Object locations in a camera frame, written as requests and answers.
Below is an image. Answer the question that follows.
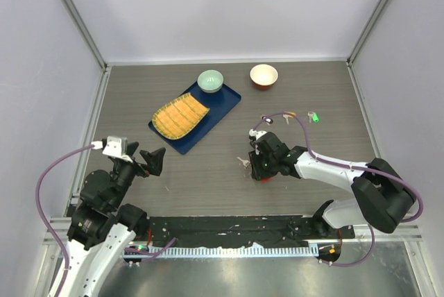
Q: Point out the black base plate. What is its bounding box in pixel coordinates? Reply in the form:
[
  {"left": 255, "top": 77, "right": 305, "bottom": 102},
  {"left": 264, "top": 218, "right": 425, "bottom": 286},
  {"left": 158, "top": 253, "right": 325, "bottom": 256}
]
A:
[{"left": 149, "top": 215, "right": 355, "bottom": 248}]

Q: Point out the white slotted cable duct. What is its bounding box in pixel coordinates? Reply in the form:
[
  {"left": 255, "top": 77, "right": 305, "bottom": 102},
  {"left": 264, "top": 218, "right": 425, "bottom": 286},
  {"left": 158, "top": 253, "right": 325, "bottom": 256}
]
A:
[{"left": 123, "top": 245, "right": 319, "bottom": 259}]

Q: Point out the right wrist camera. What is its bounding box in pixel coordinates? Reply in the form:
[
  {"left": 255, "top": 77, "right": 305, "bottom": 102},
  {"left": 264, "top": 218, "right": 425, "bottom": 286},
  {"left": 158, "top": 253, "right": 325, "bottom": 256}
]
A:
[{"left": 248, "top": 129, "right": 267, "bottom": 141}]

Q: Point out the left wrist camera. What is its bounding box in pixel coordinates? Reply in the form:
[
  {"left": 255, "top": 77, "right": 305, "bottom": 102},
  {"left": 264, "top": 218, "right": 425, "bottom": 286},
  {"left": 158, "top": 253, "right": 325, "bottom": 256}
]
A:
[{"left": 91, "top": 136, "right": 133, "bottom": 162}]

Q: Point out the key with green tag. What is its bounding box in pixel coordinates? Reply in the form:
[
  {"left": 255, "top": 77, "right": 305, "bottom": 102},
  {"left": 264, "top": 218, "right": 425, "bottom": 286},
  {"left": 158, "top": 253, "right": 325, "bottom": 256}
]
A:
[{"left": 307, "top": 111, "right": 319, "bottom": 123}]

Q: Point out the key with yellow tag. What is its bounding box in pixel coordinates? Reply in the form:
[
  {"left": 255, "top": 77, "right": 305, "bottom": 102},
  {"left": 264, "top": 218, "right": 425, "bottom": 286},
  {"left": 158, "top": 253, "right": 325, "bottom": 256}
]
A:
[{"left": 282, "top": 112, "right": 296, "bottom": 125}]

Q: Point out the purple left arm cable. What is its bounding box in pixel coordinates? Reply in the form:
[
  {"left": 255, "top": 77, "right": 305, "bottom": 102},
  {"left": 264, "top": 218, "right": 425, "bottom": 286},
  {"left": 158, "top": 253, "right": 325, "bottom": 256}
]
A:
[{"left": 36, "top": 144, "right": 101, "bottom": 297}]

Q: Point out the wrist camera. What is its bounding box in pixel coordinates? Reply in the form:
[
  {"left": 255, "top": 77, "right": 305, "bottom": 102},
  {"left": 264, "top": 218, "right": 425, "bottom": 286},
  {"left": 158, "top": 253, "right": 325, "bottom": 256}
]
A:
[
  {"left": 248, "top": 129, "right": 267, "bottom": 141},
  {"left": 91, "top": 136, "right": 133, "bottom": 162}
]

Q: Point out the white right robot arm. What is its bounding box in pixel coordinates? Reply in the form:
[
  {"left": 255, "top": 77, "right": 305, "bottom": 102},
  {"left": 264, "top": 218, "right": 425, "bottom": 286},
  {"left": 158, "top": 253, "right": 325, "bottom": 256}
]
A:
[{"left": 249, "top": 130, "right": 418, "bottom": 238}]

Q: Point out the keyring bunch with tags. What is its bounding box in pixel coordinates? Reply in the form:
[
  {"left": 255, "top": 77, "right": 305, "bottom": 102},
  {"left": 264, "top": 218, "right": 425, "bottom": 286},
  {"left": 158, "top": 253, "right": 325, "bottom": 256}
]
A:
[{"left": 237, "top": 157, "right": 273, "bottom": 183}]

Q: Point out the woven bamboo plate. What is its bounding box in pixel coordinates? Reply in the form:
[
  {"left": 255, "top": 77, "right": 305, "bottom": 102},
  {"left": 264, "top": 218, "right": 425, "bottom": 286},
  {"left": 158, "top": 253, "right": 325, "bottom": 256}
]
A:
[{"left": 151, "top": 92, "right": 210, "bottom": 140}]

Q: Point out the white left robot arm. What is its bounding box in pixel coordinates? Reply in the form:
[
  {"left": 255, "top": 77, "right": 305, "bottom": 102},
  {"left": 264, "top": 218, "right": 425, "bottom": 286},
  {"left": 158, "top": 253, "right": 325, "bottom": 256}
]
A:
[{"left": 49, "top": 137, "right": 166, "bottom": 296}]

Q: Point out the key with black tag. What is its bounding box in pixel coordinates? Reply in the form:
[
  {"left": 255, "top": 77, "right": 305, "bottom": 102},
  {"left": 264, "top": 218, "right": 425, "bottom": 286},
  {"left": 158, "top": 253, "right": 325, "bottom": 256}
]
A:
[{"left": 261, "top": 114, "right": 273, "bottom": 125}]

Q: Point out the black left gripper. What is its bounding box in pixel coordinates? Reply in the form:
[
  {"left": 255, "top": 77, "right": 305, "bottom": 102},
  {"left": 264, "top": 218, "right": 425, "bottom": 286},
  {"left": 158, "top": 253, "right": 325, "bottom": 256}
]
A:
[{"left": 110, "top": 142, "right": 165, "bottom": 209}]

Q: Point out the red bowl white inside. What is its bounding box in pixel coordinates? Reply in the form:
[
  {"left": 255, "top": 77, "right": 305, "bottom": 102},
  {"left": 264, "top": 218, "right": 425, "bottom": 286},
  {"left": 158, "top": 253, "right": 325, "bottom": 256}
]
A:
[{"left": 250, "top": 64, "right": 278, "bottom": 90}]

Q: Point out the light green bowl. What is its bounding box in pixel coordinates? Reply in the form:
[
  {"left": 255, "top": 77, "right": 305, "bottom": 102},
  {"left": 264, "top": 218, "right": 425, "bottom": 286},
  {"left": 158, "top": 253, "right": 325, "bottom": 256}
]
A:
[{"left": 197, "top": 69, "right": 224, "bottom": 93}]

